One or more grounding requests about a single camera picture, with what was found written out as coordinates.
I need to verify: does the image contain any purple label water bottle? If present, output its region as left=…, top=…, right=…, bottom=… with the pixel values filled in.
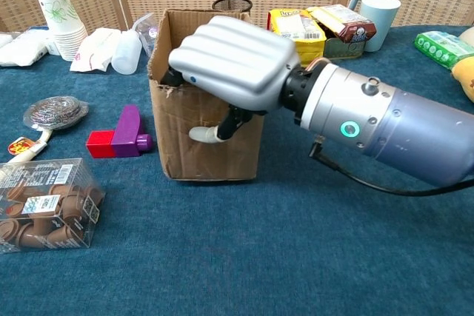
left=133, top=12, right=161, bottom=58

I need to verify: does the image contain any green tissue pack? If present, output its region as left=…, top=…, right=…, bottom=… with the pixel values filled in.
left=413, top=30, right=474, bottom=71

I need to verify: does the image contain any black mesh pen holder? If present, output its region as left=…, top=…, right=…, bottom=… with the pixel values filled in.
left=211, top=0, right=253, bottom=14

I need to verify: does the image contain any yellow biscuit bag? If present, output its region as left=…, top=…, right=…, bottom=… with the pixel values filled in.
left=267, top=8, right=327, bottom=66

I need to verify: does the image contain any brown white snack carton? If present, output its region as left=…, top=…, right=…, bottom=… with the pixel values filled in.
left=306, top=4, right=378, bottom=45

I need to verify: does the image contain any light blue mug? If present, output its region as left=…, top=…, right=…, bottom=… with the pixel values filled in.
left=347, top=0, right=402, bottom=53

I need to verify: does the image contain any blue table cloth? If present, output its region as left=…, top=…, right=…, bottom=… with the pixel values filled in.
left=0, top=25, right=474, bottom=316

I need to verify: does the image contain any pink white wipes pack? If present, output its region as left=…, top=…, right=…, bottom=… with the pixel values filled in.
left=69, top=27, right=123, bottom=73

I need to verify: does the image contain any white blue pouch bag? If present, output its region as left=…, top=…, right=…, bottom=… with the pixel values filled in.
left=0, top=30, right=51, bottom=68

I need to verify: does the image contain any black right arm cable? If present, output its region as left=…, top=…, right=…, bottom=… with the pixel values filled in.
left=309, top=137, right=474, bottom=198

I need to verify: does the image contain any purple building block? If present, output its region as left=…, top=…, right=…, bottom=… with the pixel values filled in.
left=110, top=104, right=153, bottom=158

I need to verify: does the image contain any translucent squeeze bottle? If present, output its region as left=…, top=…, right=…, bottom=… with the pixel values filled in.
left=111, top=29, right=144, bottom=75

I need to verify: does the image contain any dark green packet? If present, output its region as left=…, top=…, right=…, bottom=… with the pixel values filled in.
left=324, top=30, right=366, bottom=60

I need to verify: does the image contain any brown cardboard box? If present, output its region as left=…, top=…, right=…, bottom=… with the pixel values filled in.
left=147, top=7, right=264, bottom=183

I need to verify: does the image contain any yellow plush toy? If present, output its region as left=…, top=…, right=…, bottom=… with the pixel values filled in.
left=450, top=55, right=474, bottom=104

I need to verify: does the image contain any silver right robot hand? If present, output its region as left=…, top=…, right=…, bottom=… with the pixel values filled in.
left=161, top=15, right=301, bottom=145

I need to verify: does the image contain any clear plastic case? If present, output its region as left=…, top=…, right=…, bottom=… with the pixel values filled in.
left=0, top=158, right=107, bottom=256

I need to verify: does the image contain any red building block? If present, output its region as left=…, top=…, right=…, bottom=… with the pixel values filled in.
left=85, top=130, right=116, bottom=159

